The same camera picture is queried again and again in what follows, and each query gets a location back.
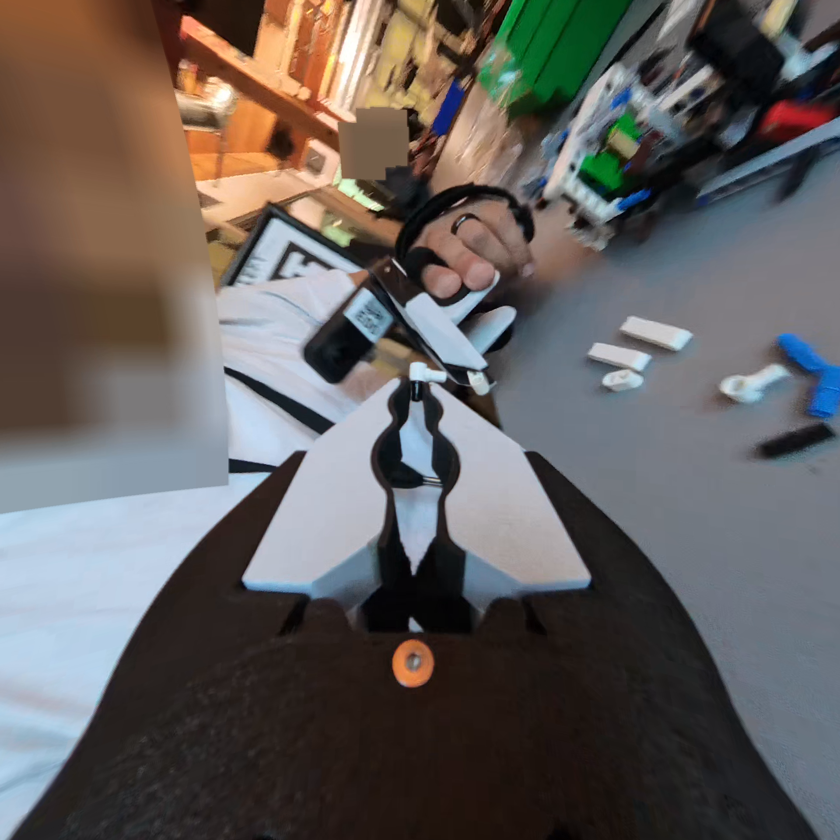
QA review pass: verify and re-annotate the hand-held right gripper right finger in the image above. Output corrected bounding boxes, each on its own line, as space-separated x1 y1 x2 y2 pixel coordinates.
413 382 592 632

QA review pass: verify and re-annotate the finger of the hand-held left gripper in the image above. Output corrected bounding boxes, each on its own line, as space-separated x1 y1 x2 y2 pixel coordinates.
369 258 491 383

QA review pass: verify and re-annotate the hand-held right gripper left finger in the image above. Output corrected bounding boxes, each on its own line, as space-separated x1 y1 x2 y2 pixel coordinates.
241 377 414 632

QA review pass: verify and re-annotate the white lego connector with pin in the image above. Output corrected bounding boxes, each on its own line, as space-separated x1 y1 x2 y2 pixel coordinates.
408 363 448 403

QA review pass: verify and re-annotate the long white lego brick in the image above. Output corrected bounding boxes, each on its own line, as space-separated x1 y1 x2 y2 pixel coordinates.
619 315 694 353

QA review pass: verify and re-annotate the white green blue lego model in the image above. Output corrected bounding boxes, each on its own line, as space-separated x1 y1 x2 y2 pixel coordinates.
541 62 723 253

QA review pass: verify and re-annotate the white lego connector piece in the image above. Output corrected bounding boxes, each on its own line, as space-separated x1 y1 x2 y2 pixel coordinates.
718 363 794 404

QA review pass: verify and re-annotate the black lego piece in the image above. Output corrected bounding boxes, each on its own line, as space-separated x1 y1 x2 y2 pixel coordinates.
755 423 836 459

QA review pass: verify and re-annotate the blue lego piece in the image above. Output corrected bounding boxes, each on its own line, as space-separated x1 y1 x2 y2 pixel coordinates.
776 333 840 421

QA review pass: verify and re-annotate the person's left hand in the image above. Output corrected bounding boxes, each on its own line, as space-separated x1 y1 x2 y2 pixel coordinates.
397 196 536 299

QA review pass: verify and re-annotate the person's white shirt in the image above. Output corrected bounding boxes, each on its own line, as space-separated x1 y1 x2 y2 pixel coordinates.
0 269 395 821

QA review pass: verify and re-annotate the wooden shelf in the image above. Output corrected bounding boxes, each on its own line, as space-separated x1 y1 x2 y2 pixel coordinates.
177 13 358 142

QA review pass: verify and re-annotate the green box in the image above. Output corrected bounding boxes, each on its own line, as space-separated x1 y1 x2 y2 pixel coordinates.
479 0 634 119

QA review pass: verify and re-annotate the red object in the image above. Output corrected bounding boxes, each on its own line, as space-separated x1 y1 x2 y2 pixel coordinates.
755 98 840 148

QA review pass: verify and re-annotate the black bag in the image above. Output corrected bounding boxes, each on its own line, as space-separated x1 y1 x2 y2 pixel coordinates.
686 0 788 86

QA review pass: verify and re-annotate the black strap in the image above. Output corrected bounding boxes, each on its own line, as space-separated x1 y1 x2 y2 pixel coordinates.
223 366 336 435

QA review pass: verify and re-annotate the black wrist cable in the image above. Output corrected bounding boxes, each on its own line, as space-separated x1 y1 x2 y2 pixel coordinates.
395 185 534 263

